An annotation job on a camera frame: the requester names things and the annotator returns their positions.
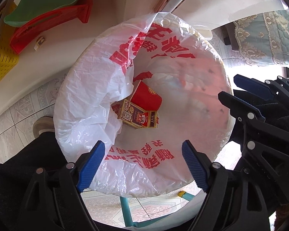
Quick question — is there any teal stool leg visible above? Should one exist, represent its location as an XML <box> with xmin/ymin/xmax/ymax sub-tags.
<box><xmin>119</xmin><ymin>190</ymin><xmax>194</xmax><ymax>228</ymax></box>

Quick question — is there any yellow perforated board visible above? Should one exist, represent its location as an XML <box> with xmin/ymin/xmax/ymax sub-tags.
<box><xmin>0</xmin><ymin>0</ymin><xmax>19</xmax><ymax>81</ymax></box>

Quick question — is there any red paper cup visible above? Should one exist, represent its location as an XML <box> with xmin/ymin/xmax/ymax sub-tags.
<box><xmin>129</xmin><ymin>81</ymin><xmax>162</xmax><ymax>111</ymax></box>

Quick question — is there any torn red gold cigarette box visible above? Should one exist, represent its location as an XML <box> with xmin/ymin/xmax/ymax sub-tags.
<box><xmin>112</xmin><ymin>99</ymin><xmax>159</xmax><ymax>129</ymax></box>

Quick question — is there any red plastic basket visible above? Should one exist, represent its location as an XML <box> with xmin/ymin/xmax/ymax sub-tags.
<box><xmin>10</xmin><ymin>0</ymin><xmax>93</xmax><ymax>54</ymax></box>

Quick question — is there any trash bin with plastic bag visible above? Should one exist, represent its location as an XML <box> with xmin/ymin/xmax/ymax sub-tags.
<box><xmin>54</xmin><ymin>13</ymin><xmax>234</xmax><ymax>197</ymax></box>

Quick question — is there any quilted blue sectional sofa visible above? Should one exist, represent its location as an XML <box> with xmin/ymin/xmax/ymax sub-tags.
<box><xmin>234</xmin><ymin>9</ymin><xmax>289</xmax><ymax>66</ymax></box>

